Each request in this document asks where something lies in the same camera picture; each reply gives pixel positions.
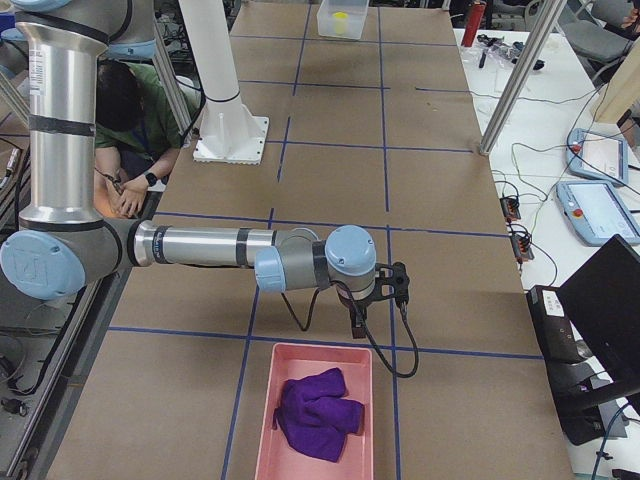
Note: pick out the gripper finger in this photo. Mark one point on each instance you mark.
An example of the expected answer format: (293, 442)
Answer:
(357, 327)

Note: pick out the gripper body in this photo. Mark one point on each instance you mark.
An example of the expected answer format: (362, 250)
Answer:
(351, 304)

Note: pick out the purple cloth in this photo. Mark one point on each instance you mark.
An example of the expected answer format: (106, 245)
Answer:
(316, 416)

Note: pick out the yellow plastic cup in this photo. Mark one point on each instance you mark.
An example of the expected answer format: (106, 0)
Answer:
(340, 23)

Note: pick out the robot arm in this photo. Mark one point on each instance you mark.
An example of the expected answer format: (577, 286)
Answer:
(63, 243)

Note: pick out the black box device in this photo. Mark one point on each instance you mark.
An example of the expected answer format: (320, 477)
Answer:
(553, 328)

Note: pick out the pink plastic tray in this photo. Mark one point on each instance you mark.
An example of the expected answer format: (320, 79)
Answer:
(276, 458)

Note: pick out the black monitor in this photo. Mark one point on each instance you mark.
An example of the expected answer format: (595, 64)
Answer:
(601, 299)

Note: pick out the near teach pendant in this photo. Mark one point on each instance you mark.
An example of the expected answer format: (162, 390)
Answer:
(596, 212)

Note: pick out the teach pendant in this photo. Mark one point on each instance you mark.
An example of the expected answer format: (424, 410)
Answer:
(596, 212)
(598, 156)

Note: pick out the far teach pendant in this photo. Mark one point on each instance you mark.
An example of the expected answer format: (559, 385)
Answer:
(598, 156)

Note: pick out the clear plastic bin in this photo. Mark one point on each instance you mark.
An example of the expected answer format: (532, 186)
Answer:
(357, 10)

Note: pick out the person in green shirt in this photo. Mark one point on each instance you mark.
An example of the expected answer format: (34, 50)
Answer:
(137, 141)

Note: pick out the red cylinder bottle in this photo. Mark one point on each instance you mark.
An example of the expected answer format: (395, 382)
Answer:
(474, 19)

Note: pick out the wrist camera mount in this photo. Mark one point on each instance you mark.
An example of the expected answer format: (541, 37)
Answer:
(391, 282)

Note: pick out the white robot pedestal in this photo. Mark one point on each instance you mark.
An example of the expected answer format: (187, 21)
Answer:
(229, 133)

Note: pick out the aluminium frame post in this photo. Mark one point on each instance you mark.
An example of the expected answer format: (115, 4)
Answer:
(548, 17)

